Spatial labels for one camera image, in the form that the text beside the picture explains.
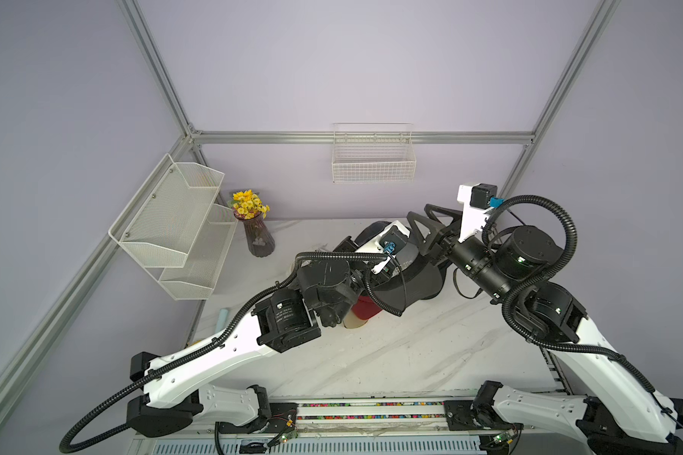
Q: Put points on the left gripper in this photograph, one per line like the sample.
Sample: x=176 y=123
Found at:
x=379 y=278

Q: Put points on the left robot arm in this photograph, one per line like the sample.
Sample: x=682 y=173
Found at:
x=181 y=389

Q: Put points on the white two-tier mesh shelf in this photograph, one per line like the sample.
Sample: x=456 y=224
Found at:
x=176 y=230

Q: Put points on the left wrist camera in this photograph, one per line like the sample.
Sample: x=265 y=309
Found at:
x=386 y=238

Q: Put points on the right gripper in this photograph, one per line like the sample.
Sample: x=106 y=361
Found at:
x=442 y=233

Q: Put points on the dark grey baseball cap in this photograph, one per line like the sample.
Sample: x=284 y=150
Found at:
x=427 y=283

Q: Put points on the red baseball cap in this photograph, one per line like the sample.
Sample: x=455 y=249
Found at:
x=365 y=308

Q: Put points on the tan dark-brim baseball cap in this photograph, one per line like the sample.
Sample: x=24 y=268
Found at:
x=352 y=322

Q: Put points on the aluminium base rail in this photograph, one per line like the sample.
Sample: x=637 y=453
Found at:
x=370 y=418

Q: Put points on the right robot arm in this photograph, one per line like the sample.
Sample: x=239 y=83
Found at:
x=623 y=412

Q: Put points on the purple glass vase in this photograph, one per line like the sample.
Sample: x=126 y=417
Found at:
x=259 y=239

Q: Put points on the yellow flower bouquet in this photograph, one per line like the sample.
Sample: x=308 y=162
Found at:
x=247 y=205

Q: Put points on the white wire wall basket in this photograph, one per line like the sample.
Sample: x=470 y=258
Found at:
x=369 y=153

